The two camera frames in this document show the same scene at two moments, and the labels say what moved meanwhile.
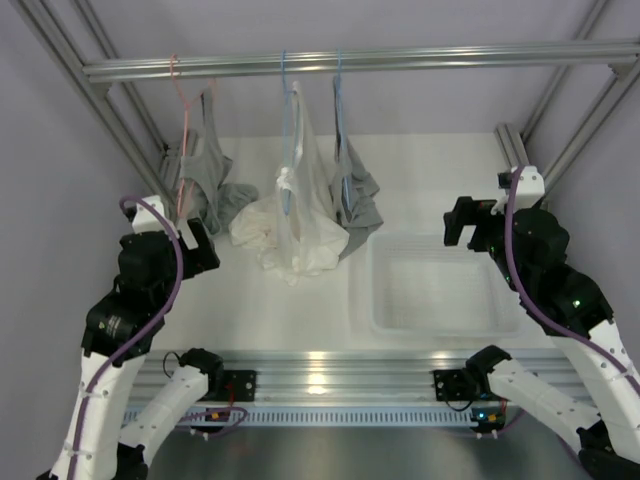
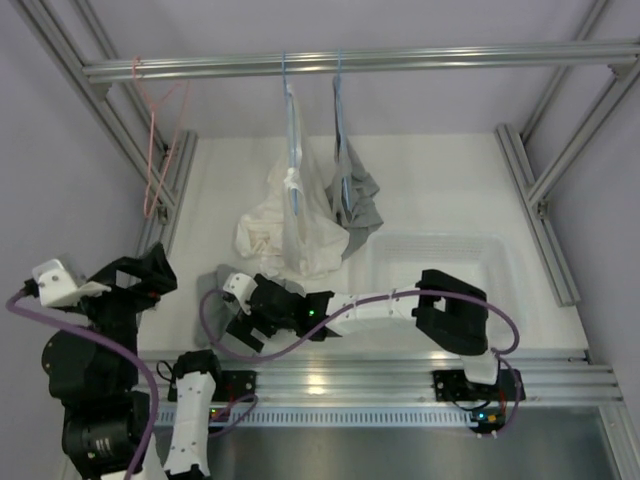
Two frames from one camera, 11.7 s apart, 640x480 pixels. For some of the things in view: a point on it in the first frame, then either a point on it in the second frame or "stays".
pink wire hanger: [186, 105] -> [152, 105]
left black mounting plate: [239, 385] stays
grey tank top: [206, 167] -> [213, 310]
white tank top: [298, 229] stays
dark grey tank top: [354, 192] stays
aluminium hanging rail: [367, 63] stays
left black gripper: [200, 258] -> [156, 279]
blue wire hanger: [340, 133] stays
